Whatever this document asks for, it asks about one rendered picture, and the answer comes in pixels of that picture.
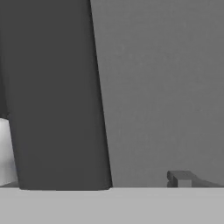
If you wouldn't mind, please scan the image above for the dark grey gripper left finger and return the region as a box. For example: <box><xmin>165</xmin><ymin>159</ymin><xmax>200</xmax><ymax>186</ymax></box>
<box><xmin>0</xmin><ymin>181</ymin><xmax>20</xmax><ymax>188</ymax></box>

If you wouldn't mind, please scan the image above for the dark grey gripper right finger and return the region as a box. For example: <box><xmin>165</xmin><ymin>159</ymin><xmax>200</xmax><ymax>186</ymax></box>
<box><xmin>166</xmin><ymin>170</ymin><xmax>224</xmax><ymax>188</ymax></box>

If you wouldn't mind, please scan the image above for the grey fridge door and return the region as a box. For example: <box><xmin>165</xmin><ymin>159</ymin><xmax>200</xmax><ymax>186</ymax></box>
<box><xmin>88</xmin><ymin>0</ymin><xmax>224</xmax><ymax>188</ymax></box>

